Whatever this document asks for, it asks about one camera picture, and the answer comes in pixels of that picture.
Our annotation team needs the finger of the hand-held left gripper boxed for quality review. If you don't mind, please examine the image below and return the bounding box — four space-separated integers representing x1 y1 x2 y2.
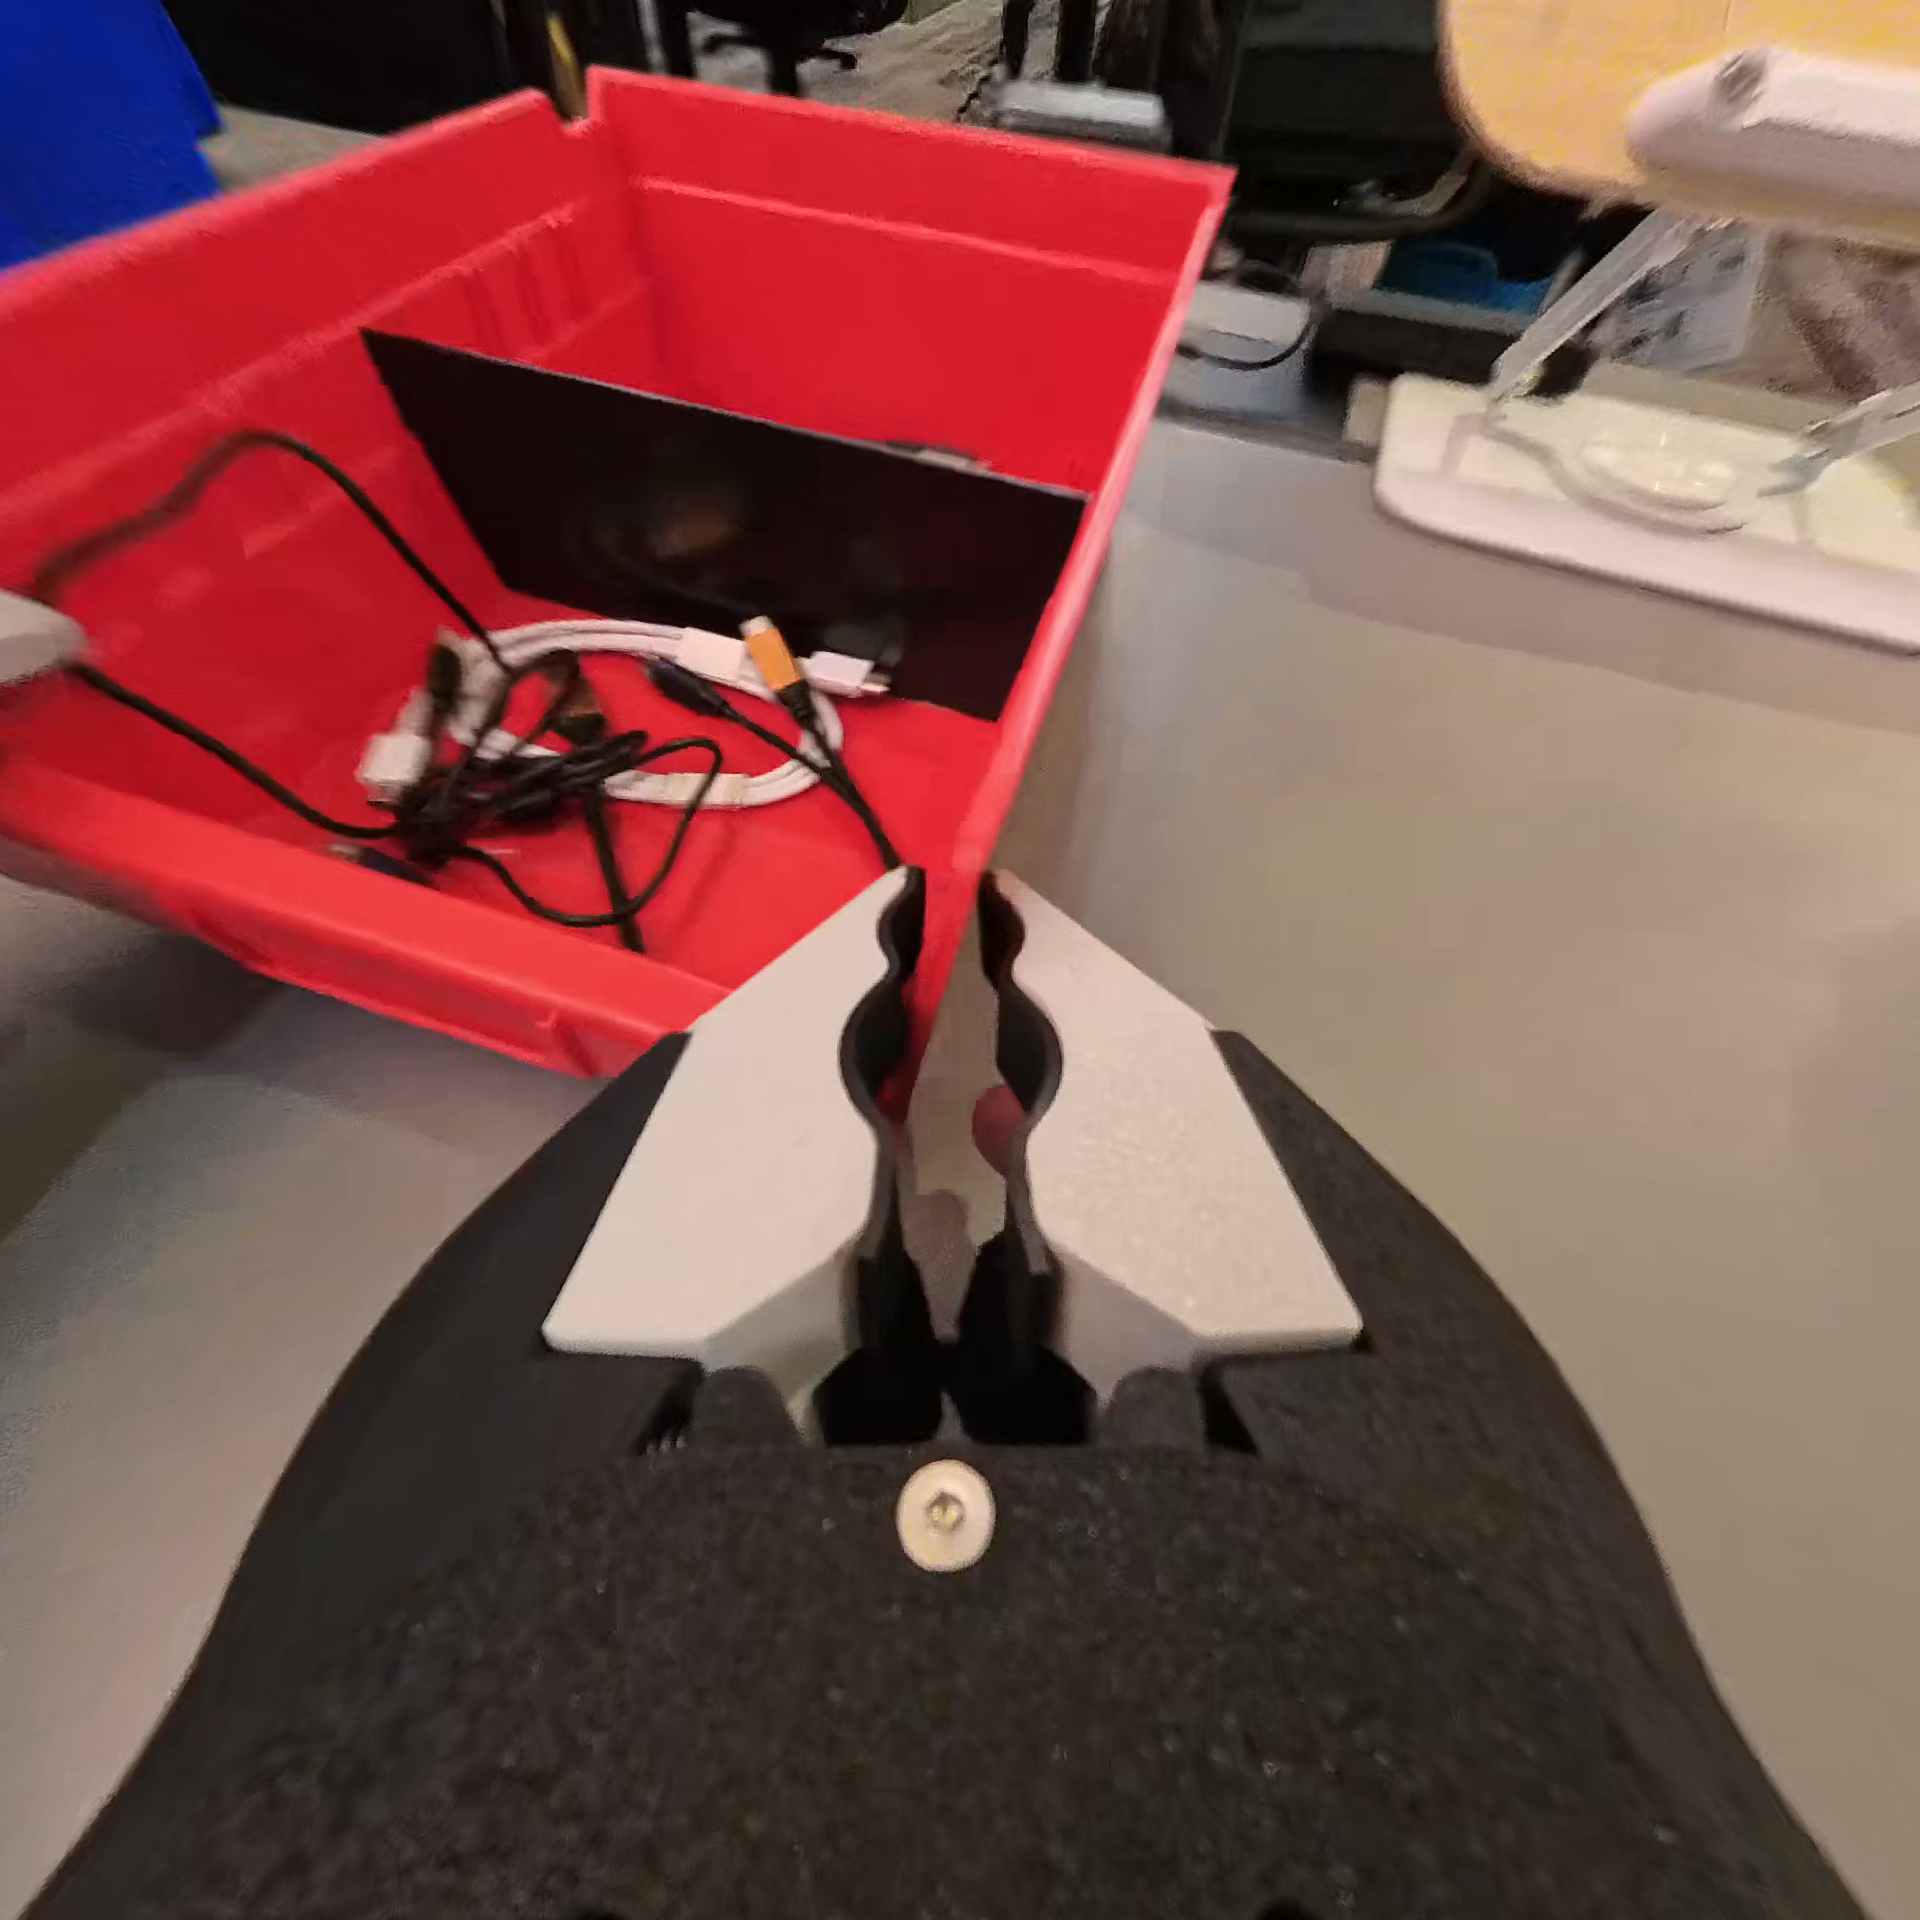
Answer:
0 587 96 690

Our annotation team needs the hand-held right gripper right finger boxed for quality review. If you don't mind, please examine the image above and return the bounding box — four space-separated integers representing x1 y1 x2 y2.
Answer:
952 872 1369 1427

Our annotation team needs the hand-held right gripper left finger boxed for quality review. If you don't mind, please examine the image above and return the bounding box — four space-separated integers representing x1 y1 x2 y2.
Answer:
540 863 949 1442

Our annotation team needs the thin black cable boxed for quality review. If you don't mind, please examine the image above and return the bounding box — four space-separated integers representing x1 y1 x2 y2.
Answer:
31 431 709 954

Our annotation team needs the red plastic bin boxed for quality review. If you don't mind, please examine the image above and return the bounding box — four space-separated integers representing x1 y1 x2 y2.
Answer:
0 65 1241 1080

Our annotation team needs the grey desk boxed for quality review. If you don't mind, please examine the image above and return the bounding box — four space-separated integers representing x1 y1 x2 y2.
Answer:
0 103 1920 1920

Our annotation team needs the blue plastic bin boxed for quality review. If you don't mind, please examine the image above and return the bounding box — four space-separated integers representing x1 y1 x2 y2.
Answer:
0 0 224 271

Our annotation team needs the black bin divider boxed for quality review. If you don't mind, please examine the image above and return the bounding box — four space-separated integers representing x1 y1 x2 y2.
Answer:
362 330 1090 726

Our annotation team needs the black office chair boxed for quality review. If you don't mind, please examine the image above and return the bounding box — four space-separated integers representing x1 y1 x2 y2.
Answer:
1223 0 1480 264

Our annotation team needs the wooden book stand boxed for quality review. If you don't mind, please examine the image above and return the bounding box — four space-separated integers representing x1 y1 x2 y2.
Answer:
1372 0 1920 657

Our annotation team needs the black cable with slim plug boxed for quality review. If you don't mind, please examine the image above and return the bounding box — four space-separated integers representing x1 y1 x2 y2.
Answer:
649 659 907 875

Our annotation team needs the orange plug cable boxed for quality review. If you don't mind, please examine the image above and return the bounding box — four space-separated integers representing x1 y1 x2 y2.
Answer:
739 614 843 752

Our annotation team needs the white cable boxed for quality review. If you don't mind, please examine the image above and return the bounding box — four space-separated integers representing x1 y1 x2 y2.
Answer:
356 617 902 811

